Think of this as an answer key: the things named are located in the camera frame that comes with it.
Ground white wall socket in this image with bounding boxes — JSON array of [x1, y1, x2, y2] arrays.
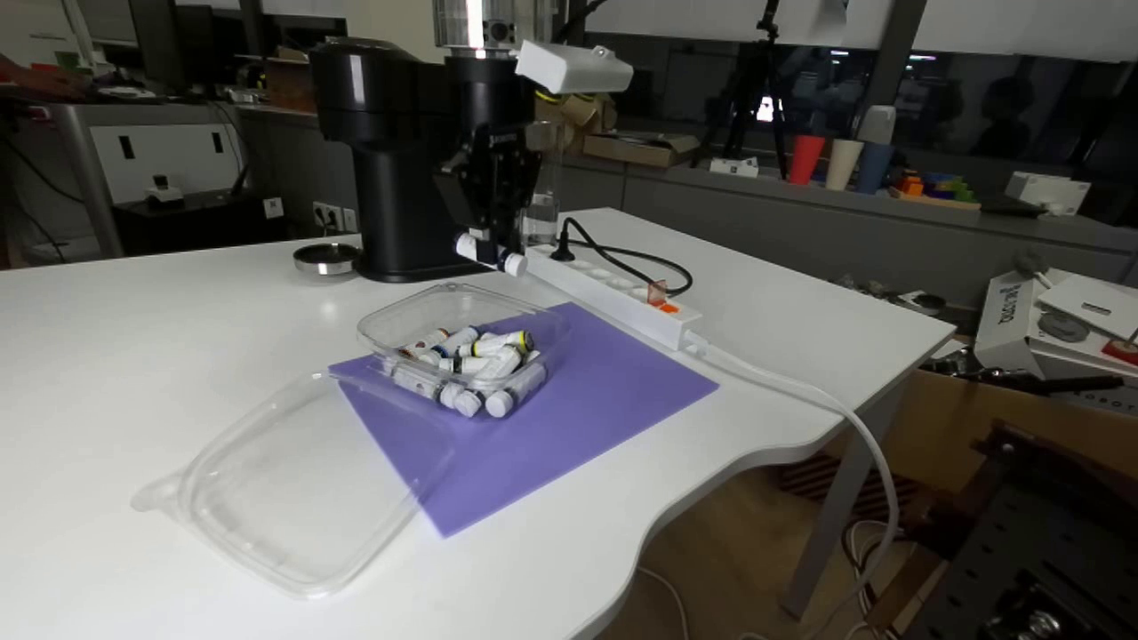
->
[[308, 198, 358, 240]]

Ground white power strip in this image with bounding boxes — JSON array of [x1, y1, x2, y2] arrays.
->
[[521, 243, 711, 358]]

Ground clear plastic lid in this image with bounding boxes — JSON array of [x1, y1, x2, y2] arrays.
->
[[126, 367, 462, 601]]

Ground black coffee machine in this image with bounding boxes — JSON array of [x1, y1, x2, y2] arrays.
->
[[308, 37, 531, 285]]

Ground purple paper mat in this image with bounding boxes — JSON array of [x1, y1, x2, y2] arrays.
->
[[328, 298, 720, 540]]

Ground black camera tripod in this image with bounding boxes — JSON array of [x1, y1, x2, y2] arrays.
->
[[707, 0, 800, 172]]

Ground grey table leg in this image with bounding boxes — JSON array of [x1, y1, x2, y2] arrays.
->
[[778, 373, 917, 624]]

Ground black power cable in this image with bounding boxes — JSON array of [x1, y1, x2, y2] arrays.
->
[[546, 214, 697, 304]]

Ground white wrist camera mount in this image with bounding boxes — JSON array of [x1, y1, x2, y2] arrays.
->
[[512, 37, 639, 99]]

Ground white power strip cable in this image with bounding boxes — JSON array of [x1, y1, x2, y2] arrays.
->
[[697, 335, 906, 601]]

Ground black perforated board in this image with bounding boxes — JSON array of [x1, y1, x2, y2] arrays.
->
[[906, 425, 1138, 640]]

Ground flat cardboard box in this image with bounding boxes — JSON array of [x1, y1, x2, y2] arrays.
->
[[577, 129, 705, 174]]

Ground open cardboard box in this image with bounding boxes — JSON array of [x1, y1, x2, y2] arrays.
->
[[531, 89, 622, 155]]

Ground plain white box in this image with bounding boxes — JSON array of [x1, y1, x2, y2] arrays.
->
[[1001, 169, 1094, 221]]

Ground blue cup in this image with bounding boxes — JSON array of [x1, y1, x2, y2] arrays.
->
[[852, 138, 895, 198]]

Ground red cup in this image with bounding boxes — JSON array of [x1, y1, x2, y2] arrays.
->
[[782, 131, 833, 194]]

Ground stack of white boxes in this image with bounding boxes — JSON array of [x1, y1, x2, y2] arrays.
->
[[1021, 264, 1138, 386]]

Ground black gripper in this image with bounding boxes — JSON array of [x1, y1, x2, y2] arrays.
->
[[438, 50, 545, 259]]

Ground round metal drip tray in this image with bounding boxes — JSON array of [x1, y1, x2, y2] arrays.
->
[[290, 240, 362, 280]]

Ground small bottle with yellow label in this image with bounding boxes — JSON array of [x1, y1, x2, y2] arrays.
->
[[473, 326, 535, 358]]

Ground white printed carton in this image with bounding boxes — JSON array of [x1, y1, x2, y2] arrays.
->
[[970, 268, 1053, 382]]

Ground grey equipment cabinet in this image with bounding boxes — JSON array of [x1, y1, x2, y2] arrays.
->
[[43, 97, 257, 259]]

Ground colourful toy blocks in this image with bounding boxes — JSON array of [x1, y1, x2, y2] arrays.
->
[[887, 169, 981, 208]]

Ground clear plastic bowl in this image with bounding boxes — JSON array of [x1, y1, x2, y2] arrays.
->
[[355, 277, 563, 421]]

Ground long grey counter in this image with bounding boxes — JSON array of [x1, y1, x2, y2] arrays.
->
[[556, 155, 1138, 317]]

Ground beige cup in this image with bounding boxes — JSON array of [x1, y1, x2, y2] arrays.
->
[[822, 134, 866, 195]]

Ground white upturned cup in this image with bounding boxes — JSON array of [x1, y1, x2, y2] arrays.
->
[[857, 102, 902, 151]]

